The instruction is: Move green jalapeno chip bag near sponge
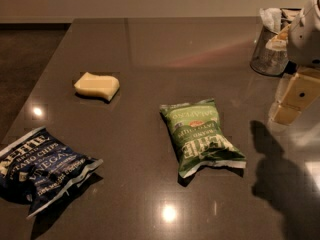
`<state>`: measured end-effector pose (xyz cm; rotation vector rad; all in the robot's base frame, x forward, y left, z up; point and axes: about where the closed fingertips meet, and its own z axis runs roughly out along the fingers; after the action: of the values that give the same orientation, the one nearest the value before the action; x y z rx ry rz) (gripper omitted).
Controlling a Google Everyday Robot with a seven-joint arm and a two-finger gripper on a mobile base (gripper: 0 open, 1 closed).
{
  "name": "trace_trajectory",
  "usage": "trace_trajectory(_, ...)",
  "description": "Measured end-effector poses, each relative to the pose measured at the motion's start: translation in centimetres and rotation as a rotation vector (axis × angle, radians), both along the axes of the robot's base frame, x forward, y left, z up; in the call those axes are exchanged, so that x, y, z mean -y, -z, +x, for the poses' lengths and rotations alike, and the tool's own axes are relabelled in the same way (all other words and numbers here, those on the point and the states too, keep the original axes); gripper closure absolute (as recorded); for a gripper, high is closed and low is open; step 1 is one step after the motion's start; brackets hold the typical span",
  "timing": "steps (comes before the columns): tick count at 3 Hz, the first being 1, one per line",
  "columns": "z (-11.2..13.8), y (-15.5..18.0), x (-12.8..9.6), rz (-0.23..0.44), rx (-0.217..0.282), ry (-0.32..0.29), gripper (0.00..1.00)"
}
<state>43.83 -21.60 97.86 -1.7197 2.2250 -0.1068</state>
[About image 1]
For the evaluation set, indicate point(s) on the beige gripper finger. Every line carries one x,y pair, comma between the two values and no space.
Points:
294,94
278,41

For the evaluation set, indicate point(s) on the green jalapeno chip bag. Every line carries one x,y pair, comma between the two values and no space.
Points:
197,138

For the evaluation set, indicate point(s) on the yellow sponge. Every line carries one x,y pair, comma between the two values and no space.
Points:
101,86

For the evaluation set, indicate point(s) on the white cloth in cup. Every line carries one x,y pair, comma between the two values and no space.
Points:
271,19

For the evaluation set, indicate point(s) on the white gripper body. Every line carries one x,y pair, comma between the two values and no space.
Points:
306,37

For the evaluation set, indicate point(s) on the blue vinegar chip bag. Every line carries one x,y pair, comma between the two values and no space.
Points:
41,169

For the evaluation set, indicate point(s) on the metal mesh cup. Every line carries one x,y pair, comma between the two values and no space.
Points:
268,62

